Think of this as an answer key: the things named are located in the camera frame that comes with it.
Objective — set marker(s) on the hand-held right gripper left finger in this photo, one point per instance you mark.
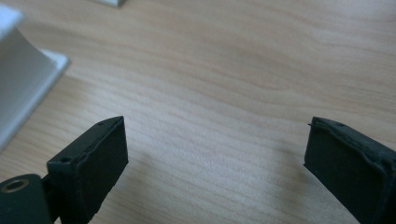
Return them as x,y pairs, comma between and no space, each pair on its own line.
93,168

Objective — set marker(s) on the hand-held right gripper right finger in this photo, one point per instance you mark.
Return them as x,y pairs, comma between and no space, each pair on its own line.
348,174

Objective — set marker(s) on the expandable metal bookend rack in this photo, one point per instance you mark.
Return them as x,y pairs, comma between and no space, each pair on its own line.
25,77

